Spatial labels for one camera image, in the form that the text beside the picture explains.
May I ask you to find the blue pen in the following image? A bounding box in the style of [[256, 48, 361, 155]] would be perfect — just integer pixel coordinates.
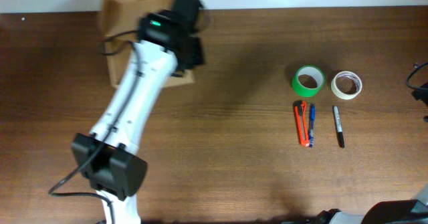
[[308, 104, 316, 148]]

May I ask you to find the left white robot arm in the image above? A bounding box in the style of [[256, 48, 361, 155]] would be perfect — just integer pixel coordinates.
[[71, 0, 205, 223]]

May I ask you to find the orange utility knife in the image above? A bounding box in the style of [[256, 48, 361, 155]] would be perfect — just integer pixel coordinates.
[[294, 100, 310, 147]]

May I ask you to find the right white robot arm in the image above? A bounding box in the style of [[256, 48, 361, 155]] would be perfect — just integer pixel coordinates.
[[281, 62, 427, 224]]

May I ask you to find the white masking tape roll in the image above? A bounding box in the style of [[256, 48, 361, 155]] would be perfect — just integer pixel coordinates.
[[331, 71, 362, 100]]

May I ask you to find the brown cardboard box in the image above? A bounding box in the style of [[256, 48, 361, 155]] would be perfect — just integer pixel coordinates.
[[98, 0, 195, 89]]

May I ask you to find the black marker pen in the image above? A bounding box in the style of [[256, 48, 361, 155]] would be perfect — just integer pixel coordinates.
[[333, 106, 345, 148]]

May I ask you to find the green tape roll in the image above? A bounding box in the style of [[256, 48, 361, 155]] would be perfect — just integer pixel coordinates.
[[292, 65, 326, 98]]

